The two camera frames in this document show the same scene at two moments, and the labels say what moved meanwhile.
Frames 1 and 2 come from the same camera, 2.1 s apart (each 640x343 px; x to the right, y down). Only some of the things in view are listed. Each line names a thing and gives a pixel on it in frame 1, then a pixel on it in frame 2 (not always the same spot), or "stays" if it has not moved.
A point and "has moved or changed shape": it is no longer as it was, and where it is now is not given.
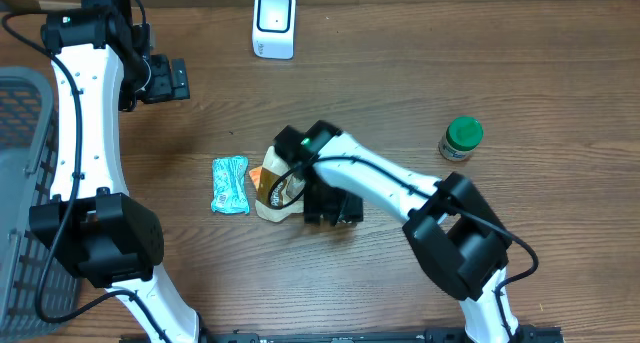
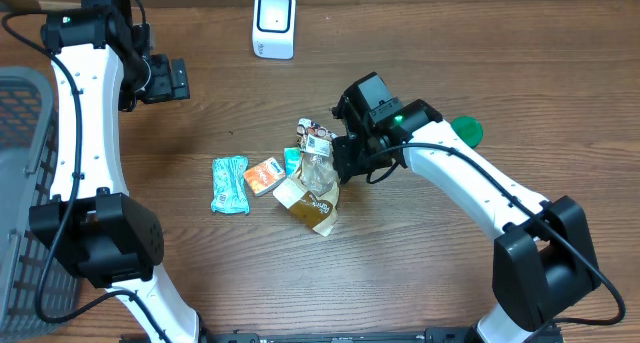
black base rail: (520, 335) stays
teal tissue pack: (230, 193) stays
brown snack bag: (281, 188) has moved or changed shape
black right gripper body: (336, 202) -> (358, 158)
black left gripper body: (161, 86) stays
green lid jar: (463, 135) stays
